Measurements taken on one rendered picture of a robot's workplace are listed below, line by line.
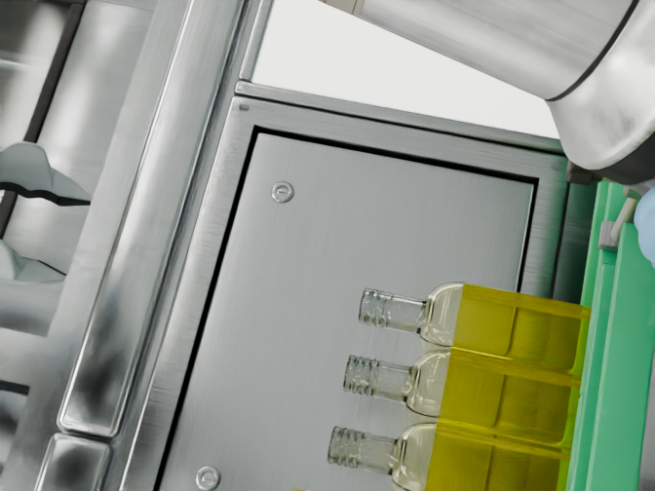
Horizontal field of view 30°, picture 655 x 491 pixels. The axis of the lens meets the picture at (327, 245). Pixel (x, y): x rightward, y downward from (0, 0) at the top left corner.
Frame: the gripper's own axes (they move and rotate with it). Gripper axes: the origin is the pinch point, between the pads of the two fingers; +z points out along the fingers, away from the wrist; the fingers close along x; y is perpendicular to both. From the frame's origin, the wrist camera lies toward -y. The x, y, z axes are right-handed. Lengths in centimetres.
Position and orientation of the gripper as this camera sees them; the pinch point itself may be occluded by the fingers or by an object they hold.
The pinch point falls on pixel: (58, 237)
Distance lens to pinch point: 85.5
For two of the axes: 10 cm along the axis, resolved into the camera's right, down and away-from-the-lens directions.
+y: 3.3, -3.2, -8.9
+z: 9.2, 3.2, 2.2
